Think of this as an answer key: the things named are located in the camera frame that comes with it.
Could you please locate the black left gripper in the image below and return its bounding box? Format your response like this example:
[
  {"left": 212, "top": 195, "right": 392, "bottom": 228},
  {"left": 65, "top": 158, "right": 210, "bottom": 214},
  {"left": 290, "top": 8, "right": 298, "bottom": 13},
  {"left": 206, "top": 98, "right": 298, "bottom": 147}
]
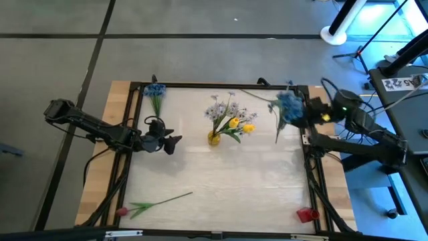
[{"left": 140, "top": 118, "right": 183, "bottom": 156}]

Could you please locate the yellow ribbed glass vase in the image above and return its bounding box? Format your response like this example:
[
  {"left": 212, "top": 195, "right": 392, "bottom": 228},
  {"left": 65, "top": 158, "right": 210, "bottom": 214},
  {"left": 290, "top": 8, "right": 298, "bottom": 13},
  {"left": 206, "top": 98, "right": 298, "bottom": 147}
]
[{"left": 207, "top": 130, "right": 221, "bottom": 147}]

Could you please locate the white artificial flower bunch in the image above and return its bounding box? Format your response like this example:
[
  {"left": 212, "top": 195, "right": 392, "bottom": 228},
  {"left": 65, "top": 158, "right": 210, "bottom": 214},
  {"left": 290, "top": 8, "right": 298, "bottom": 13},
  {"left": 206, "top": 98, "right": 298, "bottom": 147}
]
[
  {"left": 230, "top": 107, "right": 259, "bottom": 127},
  {"left": 203, "top": 90, "right": 237, "bottom": 135}
]

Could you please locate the dense blue artificial flower bunch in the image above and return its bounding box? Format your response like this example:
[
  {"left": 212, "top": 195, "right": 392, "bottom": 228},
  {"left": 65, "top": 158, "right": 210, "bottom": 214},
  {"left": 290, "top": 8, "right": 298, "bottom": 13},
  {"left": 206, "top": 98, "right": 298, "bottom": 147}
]
[{"left": 142, "top": 82, "right": 167, "bottom": 118}]

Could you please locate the red glass vase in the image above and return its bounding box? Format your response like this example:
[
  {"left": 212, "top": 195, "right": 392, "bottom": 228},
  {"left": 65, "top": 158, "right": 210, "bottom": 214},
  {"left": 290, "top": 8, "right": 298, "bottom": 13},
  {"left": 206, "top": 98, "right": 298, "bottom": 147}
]
[{"left": 296, "top": 206, "right": 321, "bottom": 224}]

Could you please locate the black tripod stand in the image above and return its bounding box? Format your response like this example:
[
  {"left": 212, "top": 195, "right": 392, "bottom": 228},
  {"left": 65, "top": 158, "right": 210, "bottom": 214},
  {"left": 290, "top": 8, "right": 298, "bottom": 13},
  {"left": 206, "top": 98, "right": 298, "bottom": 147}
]
[{"left": 332, "top": 0, "right": 411, "bottom": 75}]

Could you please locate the white round pole stand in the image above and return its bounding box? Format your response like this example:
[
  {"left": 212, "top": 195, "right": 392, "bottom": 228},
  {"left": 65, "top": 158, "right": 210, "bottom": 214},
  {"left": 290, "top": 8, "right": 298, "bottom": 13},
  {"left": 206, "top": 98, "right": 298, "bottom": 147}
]
[{"left": 320, "top": 0, "right": 368, "bottom": 46}]

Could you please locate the white printed paper label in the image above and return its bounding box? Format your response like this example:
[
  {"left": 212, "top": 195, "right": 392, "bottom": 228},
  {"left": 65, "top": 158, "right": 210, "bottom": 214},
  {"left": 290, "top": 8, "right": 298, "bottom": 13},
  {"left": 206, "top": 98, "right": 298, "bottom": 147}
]
[{"left": 381, "top": 76, "right": 424, "bottom": 92}]

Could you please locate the black side desk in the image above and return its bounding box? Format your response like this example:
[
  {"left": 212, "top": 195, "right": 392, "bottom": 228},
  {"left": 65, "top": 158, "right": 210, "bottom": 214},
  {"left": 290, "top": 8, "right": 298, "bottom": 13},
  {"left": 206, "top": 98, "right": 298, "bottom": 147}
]
[{"left": 340, "top": 65, "right": 428, "bottom": 232}]

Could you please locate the blue grey floor object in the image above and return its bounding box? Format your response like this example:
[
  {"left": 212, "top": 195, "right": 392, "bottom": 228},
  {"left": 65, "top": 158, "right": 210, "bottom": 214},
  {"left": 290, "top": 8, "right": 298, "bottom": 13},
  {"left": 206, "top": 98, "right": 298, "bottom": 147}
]
[{"left": 0, "top": 142, "right": 24, "bottom": 157}]

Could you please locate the black left gripper cable loop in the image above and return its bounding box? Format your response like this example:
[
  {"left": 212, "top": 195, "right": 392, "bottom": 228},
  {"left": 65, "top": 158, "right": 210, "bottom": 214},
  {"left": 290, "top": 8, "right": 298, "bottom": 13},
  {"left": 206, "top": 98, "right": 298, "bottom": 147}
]
[{"left": 143, "top": 114, "right": 166, "bottom": 127}]

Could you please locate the black aluminium table frame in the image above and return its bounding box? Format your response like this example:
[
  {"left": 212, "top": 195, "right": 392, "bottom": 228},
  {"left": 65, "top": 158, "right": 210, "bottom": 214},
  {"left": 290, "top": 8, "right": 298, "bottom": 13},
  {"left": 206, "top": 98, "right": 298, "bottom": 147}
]
[{"left": 78, "top": 74, "right": 357, "bottom": 235}]

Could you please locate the grey desk cable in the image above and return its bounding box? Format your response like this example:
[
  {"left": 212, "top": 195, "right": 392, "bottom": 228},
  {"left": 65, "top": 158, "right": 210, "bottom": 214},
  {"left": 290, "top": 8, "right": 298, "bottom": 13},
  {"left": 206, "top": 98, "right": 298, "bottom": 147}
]
[{"left": 370, "top": 87, "right": 428, "bottom": 116}]

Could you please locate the silver mount bracket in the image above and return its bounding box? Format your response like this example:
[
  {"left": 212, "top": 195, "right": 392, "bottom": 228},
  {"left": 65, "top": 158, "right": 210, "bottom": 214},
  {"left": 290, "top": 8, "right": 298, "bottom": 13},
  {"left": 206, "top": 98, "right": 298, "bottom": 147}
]
[
  {"left": 105, "top": 230, "right": 144, "bottom": 238},
  {"left": 290, "top": 234, "right": 330, "bottom": 241}
]

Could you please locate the black slanted post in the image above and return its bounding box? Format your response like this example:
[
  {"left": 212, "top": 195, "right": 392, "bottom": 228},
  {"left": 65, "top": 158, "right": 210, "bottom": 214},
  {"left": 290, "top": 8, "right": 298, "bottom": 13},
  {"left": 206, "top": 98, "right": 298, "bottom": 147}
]
[{"left": 381, "top": 29, "right": 428, "bottom": 78}]

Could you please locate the black camera rig bar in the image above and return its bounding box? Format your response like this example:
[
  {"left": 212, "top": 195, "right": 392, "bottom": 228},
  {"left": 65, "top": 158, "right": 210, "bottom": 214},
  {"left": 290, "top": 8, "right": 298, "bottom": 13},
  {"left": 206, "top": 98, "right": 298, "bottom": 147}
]
[{"left": 0, "top": 226, "right": 395, "bottom": 241}]

